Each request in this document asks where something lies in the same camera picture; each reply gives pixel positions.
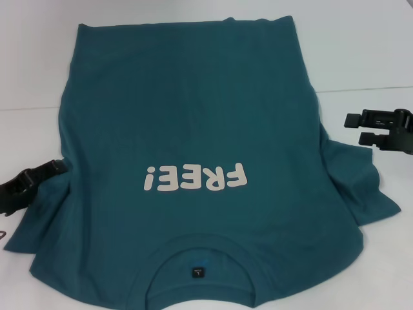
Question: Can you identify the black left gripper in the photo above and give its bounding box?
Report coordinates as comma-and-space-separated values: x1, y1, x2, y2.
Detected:
0, 160, 68, 216

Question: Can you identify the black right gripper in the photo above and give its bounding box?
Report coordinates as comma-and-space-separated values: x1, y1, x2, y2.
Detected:
344, 108, 413, 151

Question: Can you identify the teal T-shirt with FREE print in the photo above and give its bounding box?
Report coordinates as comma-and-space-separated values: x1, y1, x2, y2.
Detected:
3, 15, 403, 310

